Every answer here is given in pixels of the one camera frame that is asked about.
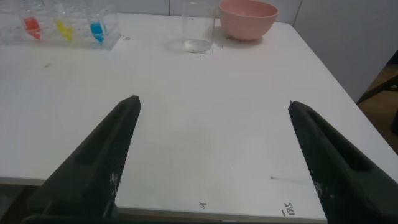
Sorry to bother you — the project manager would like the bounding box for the test tube with yellow pigment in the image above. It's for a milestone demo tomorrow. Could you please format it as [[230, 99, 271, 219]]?
[[52, 0, 75, 41]]

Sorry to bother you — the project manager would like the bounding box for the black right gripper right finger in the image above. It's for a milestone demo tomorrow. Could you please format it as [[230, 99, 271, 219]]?
[[288, 100, 398, 224]]

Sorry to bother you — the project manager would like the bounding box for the clear glass beaker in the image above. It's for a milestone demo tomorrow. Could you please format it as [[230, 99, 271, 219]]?
[[181, 0, 216, 53]]

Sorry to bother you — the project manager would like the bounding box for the test tube with red pigment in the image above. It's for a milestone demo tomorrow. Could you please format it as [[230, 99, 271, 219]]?
[[20, 0, 43, 40]]

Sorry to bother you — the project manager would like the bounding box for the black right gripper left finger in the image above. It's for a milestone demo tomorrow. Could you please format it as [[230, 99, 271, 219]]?
[[27, 95, 141, 218]]

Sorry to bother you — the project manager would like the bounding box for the clear plastic test tube rack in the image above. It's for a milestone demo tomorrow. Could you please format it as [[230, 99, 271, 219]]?
[[0, 0, 122, 51]]

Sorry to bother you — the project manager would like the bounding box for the pink bowl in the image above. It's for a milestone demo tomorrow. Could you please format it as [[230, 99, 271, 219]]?
[[218, 0, 279, 41]]

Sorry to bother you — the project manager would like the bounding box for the test tube with blue pigment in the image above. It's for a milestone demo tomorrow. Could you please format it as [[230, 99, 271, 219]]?
[[85, 0, 109, 44]]

